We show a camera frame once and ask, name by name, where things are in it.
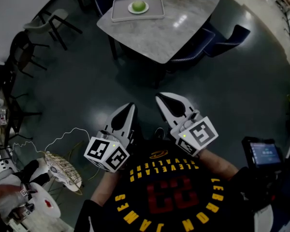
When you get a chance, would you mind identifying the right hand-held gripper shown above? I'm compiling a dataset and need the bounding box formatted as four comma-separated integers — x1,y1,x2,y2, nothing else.
155,91,219,157

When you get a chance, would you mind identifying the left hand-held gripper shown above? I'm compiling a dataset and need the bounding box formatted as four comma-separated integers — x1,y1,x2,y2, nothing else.
84,102,138,173

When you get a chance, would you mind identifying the round green vegetable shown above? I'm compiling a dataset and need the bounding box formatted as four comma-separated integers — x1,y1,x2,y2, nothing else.
131,0,146,12

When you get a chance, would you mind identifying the person's left forearm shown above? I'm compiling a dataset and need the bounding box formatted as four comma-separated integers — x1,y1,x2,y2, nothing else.
90,170,117,206

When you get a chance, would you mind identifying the person's right forearm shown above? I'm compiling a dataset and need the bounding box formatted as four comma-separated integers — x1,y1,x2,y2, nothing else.
197,148,240,181

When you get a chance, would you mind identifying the person's dark shoe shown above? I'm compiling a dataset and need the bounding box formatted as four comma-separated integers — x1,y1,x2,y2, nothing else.
154,127,166,140

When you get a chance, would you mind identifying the grey marble table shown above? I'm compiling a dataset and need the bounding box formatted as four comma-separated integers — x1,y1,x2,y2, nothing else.
96,0,222,89

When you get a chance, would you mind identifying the person's dark printed jersey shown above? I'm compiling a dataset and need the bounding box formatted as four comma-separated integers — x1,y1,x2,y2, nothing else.
73,139,257,232

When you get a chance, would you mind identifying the black tablet with lit screen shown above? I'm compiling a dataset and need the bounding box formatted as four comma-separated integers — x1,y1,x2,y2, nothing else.
241,136,284,169

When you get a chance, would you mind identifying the white round plate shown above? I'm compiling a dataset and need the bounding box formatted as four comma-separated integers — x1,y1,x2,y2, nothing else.
128,0,150,15

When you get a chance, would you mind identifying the grey rectangular tray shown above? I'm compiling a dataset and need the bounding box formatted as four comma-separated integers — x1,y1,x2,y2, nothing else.
110,0,165,23

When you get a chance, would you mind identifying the black metal rack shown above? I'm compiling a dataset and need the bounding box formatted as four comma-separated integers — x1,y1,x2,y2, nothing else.
1,69,42,141

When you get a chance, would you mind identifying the small white round table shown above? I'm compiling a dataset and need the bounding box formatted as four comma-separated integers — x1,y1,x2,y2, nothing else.
26,182,61,218

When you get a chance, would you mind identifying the black round chair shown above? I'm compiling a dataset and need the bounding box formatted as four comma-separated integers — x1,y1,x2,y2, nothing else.
9,31,50,78

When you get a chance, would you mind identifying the beige chair with black legs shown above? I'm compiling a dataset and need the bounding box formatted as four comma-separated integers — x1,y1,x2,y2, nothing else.
23,8,83,51

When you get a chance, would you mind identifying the thin white cable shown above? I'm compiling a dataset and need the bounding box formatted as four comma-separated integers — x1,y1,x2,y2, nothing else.
9,127,91,155

